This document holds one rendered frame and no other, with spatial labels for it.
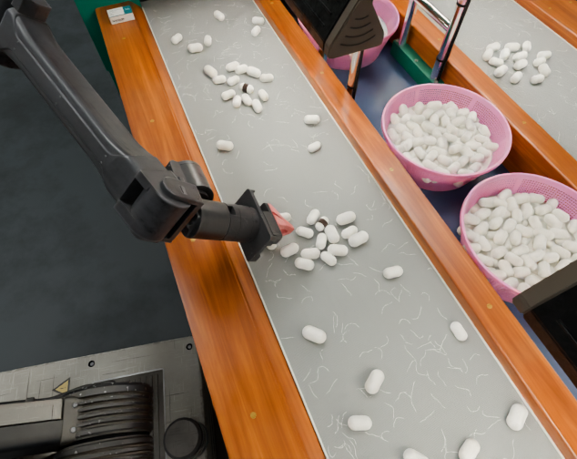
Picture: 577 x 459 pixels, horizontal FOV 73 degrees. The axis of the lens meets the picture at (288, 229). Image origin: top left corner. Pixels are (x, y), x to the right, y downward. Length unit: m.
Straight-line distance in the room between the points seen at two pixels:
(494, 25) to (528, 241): 0.67
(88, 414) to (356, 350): 0.38
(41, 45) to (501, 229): 0.80
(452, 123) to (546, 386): 0.55
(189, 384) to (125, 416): 0.32
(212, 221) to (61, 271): 1.23
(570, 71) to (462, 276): 0.68
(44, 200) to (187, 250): 1.32
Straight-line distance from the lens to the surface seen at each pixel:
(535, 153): 0.95
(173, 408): 0.92
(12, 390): 1.07
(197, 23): 1.21
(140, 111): 0.93
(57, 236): 1.82
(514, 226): 0.83
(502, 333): 0.70
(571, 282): 0.36
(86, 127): 0.57
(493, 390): 0.69
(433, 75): 1.09
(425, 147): 0.90
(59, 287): 1.70
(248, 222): 0.58
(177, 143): 0.84
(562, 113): 1.10
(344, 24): 0.53
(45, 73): 0.64
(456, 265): 0.71
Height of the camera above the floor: 1.36
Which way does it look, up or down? 59 degrees down
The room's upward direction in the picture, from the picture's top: straight up
